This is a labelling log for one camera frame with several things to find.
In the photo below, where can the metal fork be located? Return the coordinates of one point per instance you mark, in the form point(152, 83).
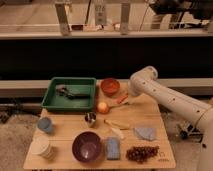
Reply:
point(119, 105)

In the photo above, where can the yellow onion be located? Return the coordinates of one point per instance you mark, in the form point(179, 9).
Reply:
point(102, 107)

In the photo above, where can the blue small cup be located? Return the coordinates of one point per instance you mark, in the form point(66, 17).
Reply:
point(45, 125)

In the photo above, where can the green plastic tray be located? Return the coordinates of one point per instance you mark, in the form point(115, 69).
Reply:
point(53, 102)

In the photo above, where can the blue sponge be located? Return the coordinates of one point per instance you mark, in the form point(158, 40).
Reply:
point(113, 148)

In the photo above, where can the shiny metal cup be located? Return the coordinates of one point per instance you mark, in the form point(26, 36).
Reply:
point(90, 119)

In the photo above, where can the purple bowl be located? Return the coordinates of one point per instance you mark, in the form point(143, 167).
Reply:
point(87, 147)

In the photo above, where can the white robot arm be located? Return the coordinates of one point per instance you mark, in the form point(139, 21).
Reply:
point(197, 113)

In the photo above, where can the orange red pepper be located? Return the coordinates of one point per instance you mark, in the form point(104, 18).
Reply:
point(121, 98)

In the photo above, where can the wooden handled knife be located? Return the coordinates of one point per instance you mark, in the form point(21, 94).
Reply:
point(117, 124)

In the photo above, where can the dark tool in tray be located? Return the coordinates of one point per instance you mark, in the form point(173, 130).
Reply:
point(62, 90)

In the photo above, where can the blue grey cloth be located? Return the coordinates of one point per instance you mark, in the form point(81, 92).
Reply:
point(145, 133)

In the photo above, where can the bunch of dark grapes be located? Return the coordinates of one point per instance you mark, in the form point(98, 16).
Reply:
point(141, 154)

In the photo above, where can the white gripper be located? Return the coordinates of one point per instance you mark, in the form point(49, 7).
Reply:
point(132, 94)

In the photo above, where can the red bowl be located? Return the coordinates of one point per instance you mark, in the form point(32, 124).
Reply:
point(110, 86)

